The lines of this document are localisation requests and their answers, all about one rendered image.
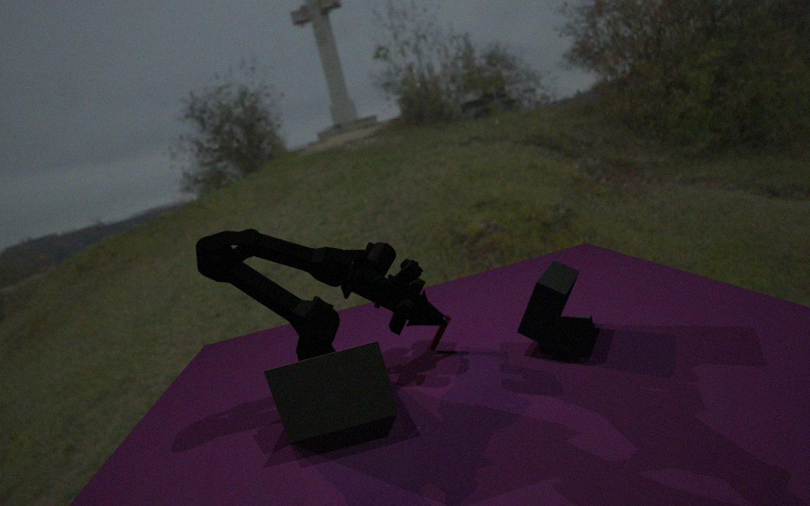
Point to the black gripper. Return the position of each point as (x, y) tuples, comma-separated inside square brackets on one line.
[(412, 306)]

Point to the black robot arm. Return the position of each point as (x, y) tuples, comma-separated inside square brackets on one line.
[(316, 322)]

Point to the red peg with white band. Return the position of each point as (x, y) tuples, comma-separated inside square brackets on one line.
[(439, 334)]

